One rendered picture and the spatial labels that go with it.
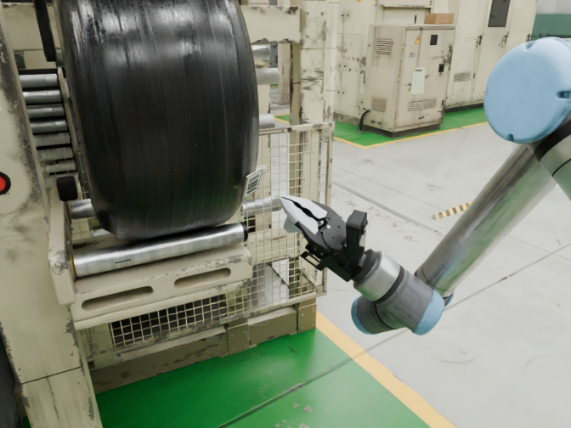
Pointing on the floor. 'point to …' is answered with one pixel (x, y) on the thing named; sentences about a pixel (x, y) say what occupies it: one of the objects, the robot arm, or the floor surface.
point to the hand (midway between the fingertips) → (287, 199)
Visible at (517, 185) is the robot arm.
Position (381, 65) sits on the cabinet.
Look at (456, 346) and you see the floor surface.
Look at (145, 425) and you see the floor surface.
